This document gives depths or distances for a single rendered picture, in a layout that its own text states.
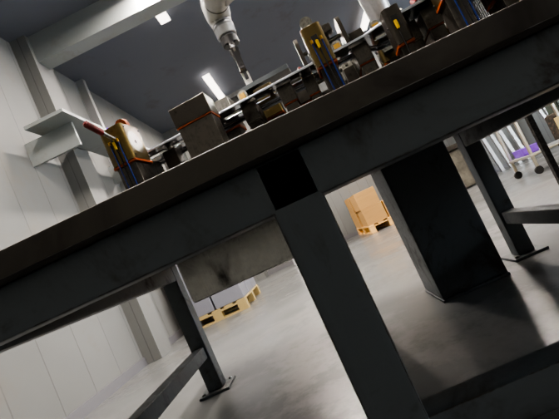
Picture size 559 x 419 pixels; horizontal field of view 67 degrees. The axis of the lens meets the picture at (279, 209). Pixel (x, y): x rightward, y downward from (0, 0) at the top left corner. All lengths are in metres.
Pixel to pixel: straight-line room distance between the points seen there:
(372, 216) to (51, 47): 5.16
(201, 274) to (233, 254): 0.08
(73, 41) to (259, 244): 4.34
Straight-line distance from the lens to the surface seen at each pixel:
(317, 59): 1.22
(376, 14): 1.96
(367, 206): 7.33
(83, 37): 5.01
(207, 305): 5.07
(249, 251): 0.88
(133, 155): 1.32
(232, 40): 1.89
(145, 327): 4.40
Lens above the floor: 0.54
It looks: 4 degrees up
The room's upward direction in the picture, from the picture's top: 25 degrees counter-clockwise
